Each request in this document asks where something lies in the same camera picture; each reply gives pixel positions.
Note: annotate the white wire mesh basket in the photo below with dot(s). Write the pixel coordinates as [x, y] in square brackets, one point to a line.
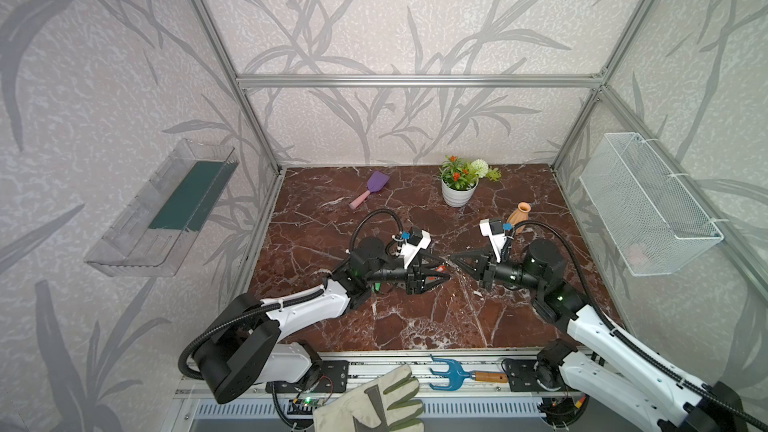
[653, 219]

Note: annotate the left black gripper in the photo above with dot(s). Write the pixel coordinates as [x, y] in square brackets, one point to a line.
[413, 276]

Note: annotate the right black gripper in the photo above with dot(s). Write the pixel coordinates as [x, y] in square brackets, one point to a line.
[485, 273]

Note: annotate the blue garden hand fork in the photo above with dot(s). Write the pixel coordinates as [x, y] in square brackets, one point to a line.
[456, 375]

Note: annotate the white green work glove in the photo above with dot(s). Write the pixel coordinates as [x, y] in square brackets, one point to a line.
[387, 403]

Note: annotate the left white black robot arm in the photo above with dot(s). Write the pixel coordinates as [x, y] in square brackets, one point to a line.
[245, 345]

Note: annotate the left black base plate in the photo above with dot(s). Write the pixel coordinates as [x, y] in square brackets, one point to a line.
[330, 377]

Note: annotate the green circuit board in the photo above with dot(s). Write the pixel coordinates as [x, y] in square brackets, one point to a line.
[302, 406]

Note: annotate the small terracotta vase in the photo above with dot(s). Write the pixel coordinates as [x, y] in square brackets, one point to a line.
[520, 214]

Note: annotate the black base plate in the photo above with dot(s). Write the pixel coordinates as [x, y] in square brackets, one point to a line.
[523, 376]
[330, 377]

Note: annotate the clear plastic wall tray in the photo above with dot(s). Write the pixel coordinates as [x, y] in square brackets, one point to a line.
[159, 226]

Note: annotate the purple pink toy spatula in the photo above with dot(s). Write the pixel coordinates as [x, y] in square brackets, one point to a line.
[375, 184]

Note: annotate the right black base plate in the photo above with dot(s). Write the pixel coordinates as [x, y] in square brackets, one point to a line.
[523, 376]

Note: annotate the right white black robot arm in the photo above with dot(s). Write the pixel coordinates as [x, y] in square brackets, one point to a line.
[599, 358]

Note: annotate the white pot with flowers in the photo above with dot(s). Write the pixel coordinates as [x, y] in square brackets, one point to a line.
[459, 178]

